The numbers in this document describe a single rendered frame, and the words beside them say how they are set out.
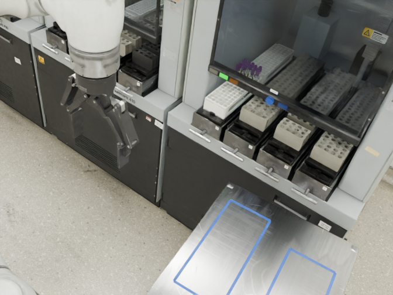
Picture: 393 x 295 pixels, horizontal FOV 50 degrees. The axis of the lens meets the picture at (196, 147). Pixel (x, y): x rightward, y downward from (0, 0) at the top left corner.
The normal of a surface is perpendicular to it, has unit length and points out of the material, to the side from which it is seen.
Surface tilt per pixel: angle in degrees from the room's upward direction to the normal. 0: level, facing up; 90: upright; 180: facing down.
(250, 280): 0
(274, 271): 0
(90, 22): 91
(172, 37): 90
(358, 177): 90
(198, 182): 90
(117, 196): 0
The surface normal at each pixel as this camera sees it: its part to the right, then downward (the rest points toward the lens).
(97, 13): 0.35, 0.63
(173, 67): -0.58, 0.52
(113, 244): 0.12, -0.72
